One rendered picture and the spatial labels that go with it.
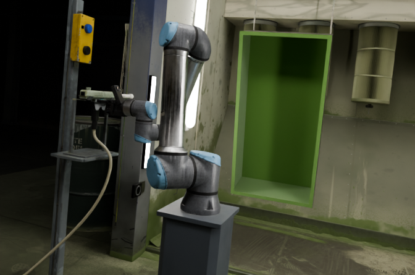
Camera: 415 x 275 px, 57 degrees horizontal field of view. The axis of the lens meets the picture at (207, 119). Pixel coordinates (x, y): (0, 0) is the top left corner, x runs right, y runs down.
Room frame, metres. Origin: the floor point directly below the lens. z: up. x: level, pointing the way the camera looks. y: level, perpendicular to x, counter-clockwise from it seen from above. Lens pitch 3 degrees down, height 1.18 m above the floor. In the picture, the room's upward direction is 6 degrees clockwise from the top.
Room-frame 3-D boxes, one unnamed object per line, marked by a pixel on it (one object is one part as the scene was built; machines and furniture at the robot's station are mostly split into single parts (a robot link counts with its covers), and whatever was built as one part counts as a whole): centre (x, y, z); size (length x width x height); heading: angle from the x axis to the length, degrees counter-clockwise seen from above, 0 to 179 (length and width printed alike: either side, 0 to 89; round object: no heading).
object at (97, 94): (2.22, 0.58, 1.05); 0.49 x 0.05 x 0.23; 161
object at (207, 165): (1.78, 0.00, 0.83); 0.17 x 0.15 x 0.18; 121
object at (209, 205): (1.78, -0.01, 0.69); 0.19 x 0.19 x 0.10
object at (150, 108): (2.01, 0.34, 1.07); 0.12 x 0.09 x 0.10; 71
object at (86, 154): (2.12, 0.64, 0.95); 0.26 x 0.15 x 0.32; 161
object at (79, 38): (2.15, 0.74, 1.42); 0.12 x 0.06 x 0.26; 161
